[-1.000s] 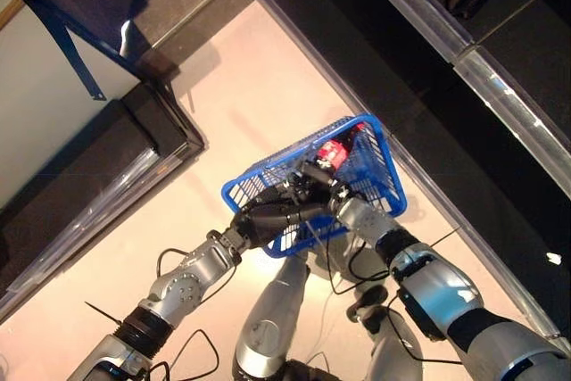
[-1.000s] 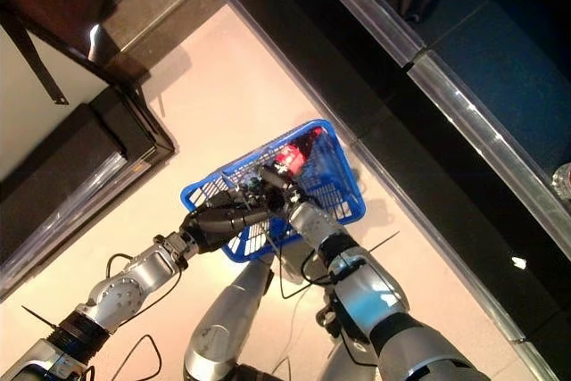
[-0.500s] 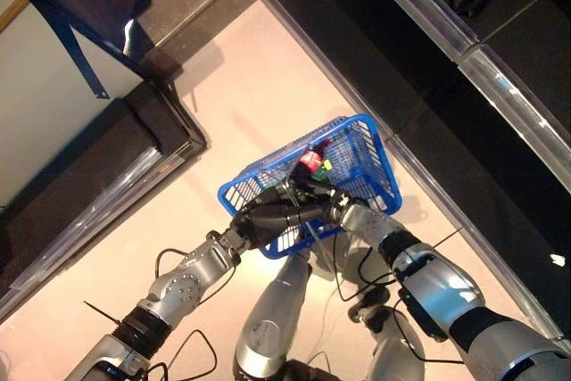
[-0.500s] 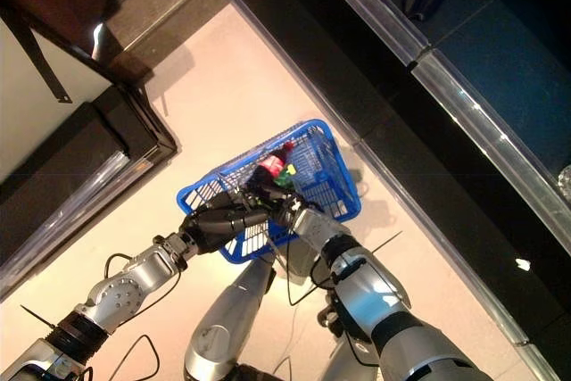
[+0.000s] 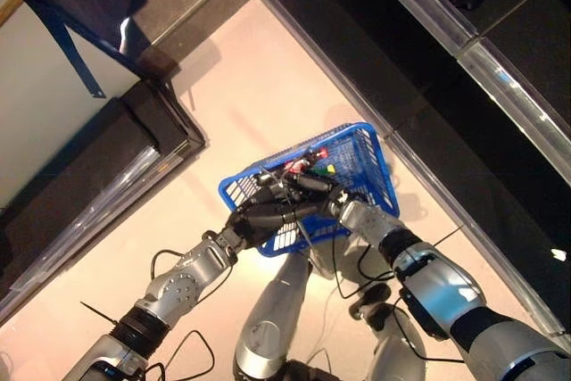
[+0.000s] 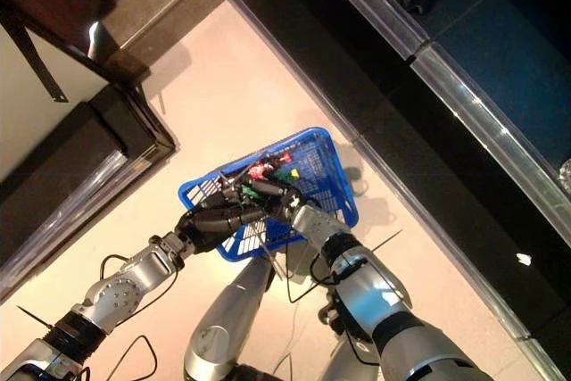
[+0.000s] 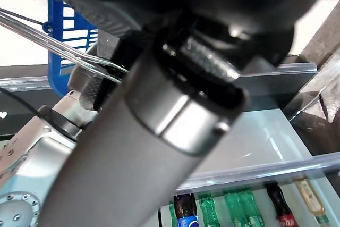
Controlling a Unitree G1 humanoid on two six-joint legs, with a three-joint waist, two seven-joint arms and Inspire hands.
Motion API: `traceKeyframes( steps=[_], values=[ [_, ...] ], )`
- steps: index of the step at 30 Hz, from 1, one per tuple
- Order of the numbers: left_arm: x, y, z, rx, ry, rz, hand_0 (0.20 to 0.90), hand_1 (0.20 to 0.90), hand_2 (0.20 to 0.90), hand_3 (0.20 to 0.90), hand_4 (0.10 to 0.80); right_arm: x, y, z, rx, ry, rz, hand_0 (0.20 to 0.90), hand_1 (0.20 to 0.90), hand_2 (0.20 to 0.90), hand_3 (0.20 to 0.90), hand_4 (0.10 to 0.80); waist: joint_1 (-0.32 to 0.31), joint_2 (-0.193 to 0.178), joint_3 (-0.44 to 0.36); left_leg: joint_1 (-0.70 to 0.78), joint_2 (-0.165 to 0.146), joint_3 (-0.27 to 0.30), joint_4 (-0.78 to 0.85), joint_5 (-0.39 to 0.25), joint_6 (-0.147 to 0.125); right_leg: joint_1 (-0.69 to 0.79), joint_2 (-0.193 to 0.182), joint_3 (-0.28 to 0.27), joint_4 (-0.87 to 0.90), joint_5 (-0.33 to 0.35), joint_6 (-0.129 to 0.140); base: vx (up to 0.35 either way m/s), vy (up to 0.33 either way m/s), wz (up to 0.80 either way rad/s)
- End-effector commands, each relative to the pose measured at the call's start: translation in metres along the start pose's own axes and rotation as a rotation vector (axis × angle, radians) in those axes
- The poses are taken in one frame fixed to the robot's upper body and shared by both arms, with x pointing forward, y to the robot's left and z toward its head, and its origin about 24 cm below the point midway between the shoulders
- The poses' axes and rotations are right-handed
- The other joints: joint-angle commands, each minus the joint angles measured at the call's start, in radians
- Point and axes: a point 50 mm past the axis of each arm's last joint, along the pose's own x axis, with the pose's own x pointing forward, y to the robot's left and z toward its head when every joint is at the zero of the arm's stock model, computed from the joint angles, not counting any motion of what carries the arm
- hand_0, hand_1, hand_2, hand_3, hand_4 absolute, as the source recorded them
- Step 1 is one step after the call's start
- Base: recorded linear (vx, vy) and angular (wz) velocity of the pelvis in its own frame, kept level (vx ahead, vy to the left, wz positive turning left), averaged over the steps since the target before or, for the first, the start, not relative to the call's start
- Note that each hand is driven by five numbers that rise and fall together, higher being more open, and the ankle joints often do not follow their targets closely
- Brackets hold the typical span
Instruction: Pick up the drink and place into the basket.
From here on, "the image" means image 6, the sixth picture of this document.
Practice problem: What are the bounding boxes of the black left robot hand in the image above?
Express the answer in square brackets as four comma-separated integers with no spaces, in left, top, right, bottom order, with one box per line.
[174,184,269,255]

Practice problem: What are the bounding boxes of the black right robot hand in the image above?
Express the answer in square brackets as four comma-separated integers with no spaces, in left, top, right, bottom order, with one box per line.
[243,178,304,224]

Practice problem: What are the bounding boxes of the green soda bottle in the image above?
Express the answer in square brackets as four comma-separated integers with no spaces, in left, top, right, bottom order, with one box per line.
[240,168,301,200]

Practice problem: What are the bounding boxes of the cola bottle red label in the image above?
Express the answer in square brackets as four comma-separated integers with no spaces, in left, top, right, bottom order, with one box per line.
[247,152,294,182]

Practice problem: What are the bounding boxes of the blue plastic shopping basket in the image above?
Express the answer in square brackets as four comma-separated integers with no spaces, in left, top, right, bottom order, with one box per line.
[177,126,360,264]

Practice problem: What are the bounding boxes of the silver left robot leg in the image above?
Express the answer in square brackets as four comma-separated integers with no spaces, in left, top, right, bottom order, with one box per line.
[183,255,277,381]

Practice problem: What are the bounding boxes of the black zip tie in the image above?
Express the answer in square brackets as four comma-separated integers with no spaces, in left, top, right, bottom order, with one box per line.
[372,228,403,253]
[16,305,53,328]

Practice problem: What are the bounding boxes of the black store shelf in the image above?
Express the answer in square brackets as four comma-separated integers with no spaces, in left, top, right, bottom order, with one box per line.
[212,0,571,381]

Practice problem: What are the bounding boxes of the black robot waist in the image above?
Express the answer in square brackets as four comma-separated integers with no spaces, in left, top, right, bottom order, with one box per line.
[231,362,286,381]

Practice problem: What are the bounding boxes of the brown polished stone counter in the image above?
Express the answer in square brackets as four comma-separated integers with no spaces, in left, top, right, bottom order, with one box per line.
[0,0,237,87]

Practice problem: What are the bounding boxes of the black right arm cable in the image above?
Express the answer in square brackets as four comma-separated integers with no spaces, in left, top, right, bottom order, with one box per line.
[284,237,340,304]

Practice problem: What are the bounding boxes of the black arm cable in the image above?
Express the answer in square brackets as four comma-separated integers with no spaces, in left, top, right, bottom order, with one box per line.
[98,253,179,328]
[284,237,340,304]

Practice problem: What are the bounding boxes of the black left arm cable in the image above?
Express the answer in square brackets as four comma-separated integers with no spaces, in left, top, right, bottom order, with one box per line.
[98,253,179,328]

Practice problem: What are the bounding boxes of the thin black floor cable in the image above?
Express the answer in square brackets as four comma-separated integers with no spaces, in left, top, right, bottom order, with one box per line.
[104,335,159,381]

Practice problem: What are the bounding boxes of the clear plastic shelf rail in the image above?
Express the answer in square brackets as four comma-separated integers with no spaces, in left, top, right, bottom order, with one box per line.
[302,0,571,239]
[212,0,563,381]

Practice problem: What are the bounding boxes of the dark cabinet with clear rail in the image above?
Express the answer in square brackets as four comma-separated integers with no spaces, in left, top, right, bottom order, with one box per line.
[0,23,178,302]

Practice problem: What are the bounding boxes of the black metal bracket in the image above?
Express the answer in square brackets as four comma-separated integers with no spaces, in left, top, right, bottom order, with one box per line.
[0,1,70,104]

